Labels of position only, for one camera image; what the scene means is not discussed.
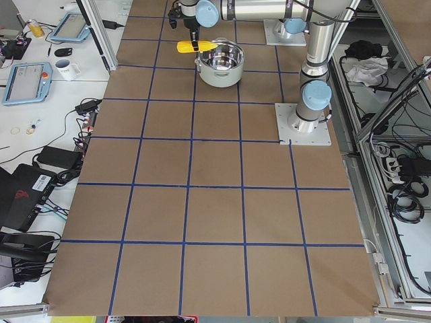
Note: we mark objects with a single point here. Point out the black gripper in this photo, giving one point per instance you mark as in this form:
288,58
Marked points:
190,22

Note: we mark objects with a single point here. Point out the yellow corn cob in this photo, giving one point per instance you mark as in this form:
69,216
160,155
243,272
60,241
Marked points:
184,46

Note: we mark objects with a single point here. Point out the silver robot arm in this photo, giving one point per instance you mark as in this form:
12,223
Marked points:
318,25
291,31

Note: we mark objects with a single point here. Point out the far blue teach pendant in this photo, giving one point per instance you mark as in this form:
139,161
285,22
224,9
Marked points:
72,28

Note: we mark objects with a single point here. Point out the blue teach pendant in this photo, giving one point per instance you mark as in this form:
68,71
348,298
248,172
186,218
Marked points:
28,83
72,28

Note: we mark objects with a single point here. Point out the white mug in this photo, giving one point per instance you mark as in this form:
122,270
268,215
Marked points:
68,70

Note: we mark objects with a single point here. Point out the black computer mouse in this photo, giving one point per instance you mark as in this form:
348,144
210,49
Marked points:
63,52

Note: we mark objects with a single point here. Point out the black power adapter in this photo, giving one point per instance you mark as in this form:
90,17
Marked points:
87,107

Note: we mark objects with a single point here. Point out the yellow drink bottle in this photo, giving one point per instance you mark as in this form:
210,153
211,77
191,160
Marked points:
35,28

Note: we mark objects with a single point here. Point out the near blue teach pendant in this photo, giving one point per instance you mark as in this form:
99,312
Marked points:
28,83

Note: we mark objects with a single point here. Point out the black and white cloth pile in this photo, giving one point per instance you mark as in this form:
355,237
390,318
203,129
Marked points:
370,66

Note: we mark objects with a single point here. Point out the black power brick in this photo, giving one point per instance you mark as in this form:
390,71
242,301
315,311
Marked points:
58,157

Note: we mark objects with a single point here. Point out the black laptop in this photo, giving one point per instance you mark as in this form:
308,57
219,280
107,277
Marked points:
22,194

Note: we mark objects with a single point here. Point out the white power strip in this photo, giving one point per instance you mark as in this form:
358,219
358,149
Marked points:
393,169

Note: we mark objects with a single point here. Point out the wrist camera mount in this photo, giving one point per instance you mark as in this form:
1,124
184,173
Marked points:
174,14

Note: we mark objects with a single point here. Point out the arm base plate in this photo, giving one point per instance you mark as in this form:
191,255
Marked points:
270,36
292,130

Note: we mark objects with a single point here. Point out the aluminium frame post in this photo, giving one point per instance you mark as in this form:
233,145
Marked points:
94,22

